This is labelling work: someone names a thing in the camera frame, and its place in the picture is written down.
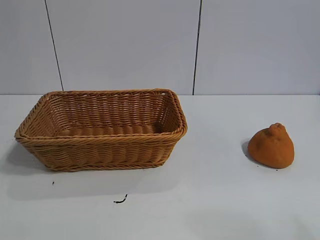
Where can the orange fruit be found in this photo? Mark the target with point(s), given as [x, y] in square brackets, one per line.
[271, 150]

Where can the brown woven wicker basket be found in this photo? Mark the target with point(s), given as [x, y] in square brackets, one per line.
[105, 147]

